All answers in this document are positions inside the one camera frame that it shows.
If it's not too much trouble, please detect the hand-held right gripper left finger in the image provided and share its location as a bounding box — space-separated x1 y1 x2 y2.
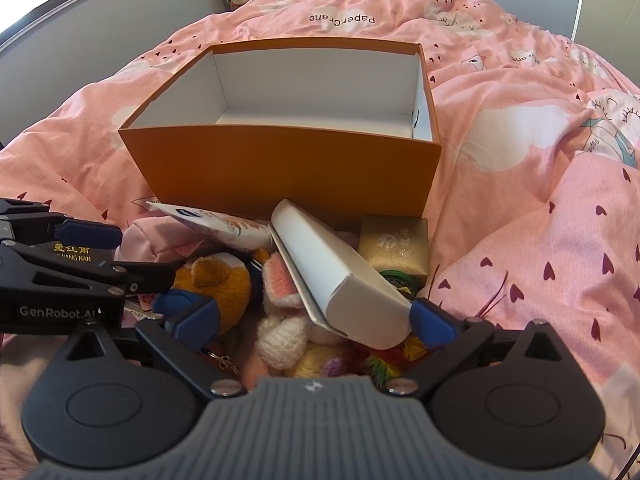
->
64 295 247 397

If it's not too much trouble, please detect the white floral hand cream tube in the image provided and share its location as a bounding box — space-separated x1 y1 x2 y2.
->
146 201 273 256

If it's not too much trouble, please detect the pink fabric pouch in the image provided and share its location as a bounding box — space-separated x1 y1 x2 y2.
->
120 215 201 267

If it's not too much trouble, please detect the red green feather toy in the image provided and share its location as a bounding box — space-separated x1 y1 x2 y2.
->
360 335 431 387

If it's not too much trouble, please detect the metal keychain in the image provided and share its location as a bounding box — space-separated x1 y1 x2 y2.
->
204 349 242 377

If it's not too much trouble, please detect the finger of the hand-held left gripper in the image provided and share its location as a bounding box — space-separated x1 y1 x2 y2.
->
0 259 176 306
0 198 124 251

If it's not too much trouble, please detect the small gold box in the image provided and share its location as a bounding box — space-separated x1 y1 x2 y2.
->
358 215 430 276

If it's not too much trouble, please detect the black box with gold print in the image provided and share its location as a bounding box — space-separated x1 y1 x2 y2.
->
0 237 121 268

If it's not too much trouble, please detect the brown teddy bear plush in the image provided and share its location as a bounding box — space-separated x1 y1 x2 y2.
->
172 254 253 336

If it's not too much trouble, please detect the pink printed blanket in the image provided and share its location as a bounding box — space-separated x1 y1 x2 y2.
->
0 0 640 480

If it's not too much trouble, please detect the long white carton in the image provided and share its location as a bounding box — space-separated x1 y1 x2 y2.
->
270 199 416 351

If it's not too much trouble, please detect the pink white knitted plush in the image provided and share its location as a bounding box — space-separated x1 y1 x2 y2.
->
255 250 351 377

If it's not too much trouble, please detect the orange cardboard box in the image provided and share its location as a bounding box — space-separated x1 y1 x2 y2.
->
118 41 443 221

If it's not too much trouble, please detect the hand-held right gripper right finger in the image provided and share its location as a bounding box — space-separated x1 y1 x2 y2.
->
385 297 571 396

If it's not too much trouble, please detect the green round object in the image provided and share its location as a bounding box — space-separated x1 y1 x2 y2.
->
377 269 426 302

